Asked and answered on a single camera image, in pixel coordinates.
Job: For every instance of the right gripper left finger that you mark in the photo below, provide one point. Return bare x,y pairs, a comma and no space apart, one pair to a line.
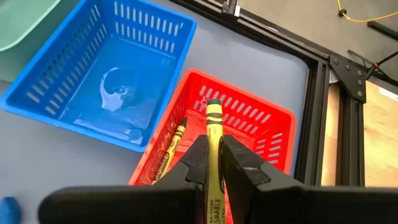
124,205

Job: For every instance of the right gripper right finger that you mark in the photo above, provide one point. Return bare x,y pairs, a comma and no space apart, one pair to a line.
311,205

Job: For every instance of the yellow wrapper crayon green tip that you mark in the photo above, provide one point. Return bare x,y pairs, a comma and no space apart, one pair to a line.
214,124
174,146

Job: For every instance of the wooden table side board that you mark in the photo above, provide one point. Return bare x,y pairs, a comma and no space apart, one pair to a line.
381,140

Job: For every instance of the red slotted plastic basket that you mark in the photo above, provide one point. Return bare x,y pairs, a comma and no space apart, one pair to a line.
196,124

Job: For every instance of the small blue rubber piece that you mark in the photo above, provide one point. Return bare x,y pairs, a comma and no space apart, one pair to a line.
9,211

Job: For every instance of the blue slotted plastic basket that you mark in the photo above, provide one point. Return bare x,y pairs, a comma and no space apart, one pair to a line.
140,77

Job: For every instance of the teal plastic bin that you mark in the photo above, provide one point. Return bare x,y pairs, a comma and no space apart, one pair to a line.
18,25

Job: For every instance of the black aluminium table frame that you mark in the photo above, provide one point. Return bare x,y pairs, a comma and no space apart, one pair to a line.
317,124

